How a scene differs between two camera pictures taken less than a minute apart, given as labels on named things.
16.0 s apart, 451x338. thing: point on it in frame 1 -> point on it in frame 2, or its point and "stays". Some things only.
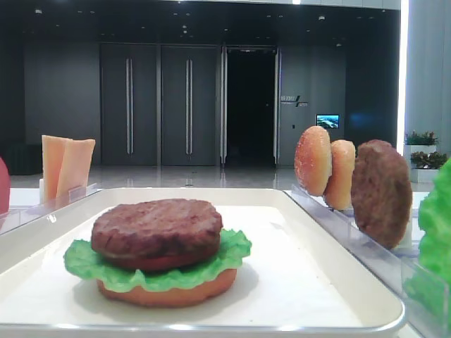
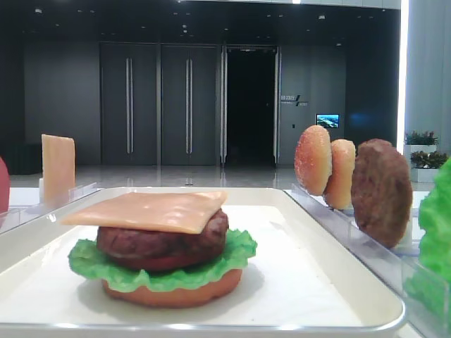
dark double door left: (129, 104) stays
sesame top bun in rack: (313, 159) stays
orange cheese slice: (77, 160) -> (173, 212)
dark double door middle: (189, 105) stays
